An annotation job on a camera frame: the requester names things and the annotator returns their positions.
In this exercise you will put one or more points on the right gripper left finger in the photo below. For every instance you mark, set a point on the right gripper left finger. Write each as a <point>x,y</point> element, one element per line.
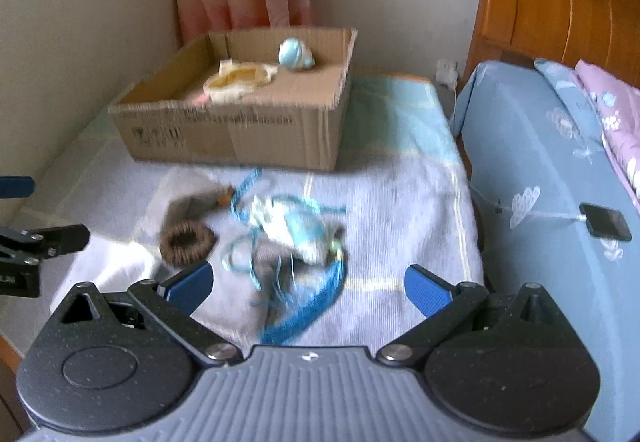
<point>169,306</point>

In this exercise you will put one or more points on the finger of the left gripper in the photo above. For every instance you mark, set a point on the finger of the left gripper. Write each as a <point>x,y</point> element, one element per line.
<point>31,247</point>
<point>16,187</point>

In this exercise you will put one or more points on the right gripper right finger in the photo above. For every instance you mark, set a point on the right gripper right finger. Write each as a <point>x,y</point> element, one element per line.
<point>446,308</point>

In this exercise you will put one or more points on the grey cloth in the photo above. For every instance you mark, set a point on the grey cloth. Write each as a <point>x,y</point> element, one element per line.
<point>235,306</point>

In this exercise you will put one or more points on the yellow soft cloth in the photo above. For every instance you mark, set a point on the yellow soft cloth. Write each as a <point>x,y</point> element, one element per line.
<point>236,79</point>

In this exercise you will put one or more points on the blue round plush toy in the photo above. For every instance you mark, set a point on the blue round plush toy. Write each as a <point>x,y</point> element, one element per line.
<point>295,55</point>

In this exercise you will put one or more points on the white tissue paper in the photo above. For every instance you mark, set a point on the white tissue paper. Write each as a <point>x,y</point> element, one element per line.
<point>111,262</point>

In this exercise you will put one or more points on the brown hair scrunchie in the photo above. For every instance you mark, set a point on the brown hair scrunchie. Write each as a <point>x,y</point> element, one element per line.
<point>186,244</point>

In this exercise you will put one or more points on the small orange bead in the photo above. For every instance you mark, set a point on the small orange bead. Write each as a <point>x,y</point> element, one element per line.
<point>226,197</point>

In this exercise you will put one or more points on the blue sachet pouch with tassel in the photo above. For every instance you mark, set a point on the blue sachet pouch with tassel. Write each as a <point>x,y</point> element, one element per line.
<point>296,224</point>

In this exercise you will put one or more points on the grey checked blanket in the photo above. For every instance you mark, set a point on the grey checked blanket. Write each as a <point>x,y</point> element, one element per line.
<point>397,196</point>

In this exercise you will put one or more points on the blue floral quilt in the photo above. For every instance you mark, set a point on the blue floral quilt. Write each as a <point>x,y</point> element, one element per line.
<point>534,139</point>

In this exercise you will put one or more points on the black smartphone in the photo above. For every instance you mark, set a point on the black smartphone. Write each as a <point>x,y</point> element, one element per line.
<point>605,223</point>

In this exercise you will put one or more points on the brown cardboard box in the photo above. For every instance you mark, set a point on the brown cardboard box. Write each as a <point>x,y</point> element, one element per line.
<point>295,122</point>

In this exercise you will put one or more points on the purple floral quilt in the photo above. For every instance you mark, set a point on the purple floral quilt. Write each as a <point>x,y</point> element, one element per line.
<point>618,109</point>

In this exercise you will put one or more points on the orange wooden headboard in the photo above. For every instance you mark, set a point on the orange wooden headboard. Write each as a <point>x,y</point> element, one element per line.
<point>602,32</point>

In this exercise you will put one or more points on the white wall charger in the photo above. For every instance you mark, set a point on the white wall charger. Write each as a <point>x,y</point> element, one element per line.
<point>446,73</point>

